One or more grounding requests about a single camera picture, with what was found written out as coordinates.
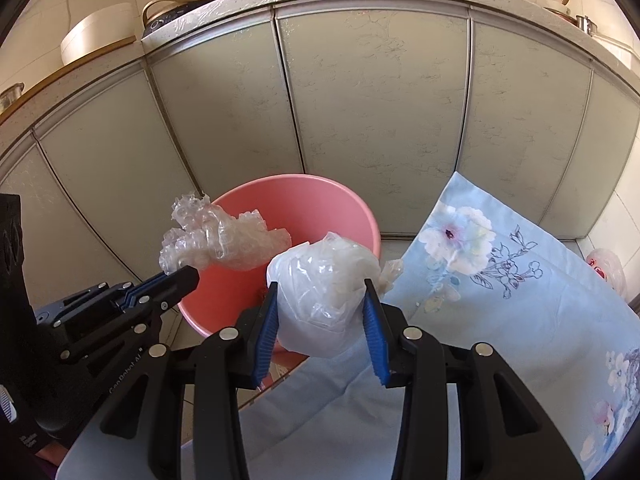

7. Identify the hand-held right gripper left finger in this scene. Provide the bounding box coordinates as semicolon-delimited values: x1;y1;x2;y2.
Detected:
100;282;278;480

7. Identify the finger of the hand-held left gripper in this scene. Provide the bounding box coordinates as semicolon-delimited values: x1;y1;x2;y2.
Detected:
122;276;200;321
107;266;199;307

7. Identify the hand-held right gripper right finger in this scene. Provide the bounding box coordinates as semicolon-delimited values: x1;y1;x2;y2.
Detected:
364;280;583;480

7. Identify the clear bubble wrap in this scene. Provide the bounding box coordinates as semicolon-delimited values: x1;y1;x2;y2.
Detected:
159;192;292;275

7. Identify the white plastic bag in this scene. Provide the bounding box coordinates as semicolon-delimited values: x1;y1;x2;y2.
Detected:
266;231;403;359

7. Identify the pink plastic bin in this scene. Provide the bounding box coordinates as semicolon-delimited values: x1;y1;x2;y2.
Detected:
177;174;381;391

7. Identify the light blue floral tablecloth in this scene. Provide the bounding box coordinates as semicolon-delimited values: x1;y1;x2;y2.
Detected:
180;171;640;480

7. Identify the grey kitchen cabinet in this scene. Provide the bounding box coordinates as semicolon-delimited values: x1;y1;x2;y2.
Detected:
0;0;640;321

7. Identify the steel pot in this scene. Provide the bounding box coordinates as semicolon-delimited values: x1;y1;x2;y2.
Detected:
0;82;26;116

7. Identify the pink plastic bag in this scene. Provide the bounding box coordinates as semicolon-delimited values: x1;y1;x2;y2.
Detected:
585;249;627;297

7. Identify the white rice cooker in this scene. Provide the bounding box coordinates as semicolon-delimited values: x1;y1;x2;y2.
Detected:
60;2;137;67

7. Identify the black electric cooker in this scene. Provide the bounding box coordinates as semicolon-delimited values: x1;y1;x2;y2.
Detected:
140;0;226;41

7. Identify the copper pot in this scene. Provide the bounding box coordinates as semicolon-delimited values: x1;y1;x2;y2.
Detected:
542;0;576;20

